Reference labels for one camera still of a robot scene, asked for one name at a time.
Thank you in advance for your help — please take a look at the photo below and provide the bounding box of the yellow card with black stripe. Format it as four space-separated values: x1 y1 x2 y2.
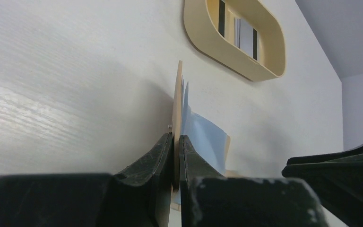
207 0 225 37

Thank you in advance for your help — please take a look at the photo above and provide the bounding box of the beige oval plastic tray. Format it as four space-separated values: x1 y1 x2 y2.
183 0 286 82

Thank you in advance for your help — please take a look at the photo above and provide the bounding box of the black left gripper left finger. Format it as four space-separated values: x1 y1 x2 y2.
0 133 173 227

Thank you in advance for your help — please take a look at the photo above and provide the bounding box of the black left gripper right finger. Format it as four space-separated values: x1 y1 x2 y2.
179 135 328 227

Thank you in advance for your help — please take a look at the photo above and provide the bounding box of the grey card with black stripe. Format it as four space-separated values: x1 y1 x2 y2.
234 17 259 60

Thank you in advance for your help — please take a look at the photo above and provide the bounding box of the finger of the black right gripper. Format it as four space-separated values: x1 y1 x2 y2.
282 144 363 227

